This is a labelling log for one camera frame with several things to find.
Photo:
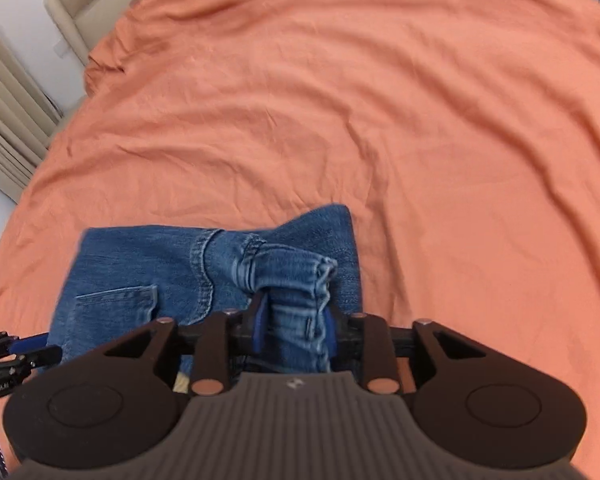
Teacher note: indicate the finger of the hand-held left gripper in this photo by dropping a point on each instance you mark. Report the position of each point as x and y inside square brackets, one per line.
[40, 352]

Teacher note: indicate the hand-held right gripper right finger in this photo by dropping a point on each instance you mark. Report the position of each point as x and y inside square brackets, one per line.
[330, 331]

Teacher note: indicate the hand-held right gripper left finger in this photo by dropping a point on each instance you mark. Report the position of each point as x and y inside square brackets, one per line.
[260, 321]

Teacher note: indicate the blue denim pants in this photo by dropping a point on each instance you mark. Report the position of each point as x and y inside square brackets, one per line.
[145, 275]

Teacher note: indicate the orange duvet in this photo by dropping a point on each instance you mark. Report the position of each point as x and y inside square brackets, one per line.
[380, 125]

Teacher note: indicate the beige pleated curtain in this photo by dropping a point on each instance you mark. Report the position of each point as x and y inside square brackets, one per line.
[10, 120]

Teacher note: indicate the beige upholstered bed headboard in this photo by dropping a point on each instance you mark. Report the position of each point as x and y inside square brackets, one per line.
[90, 5]

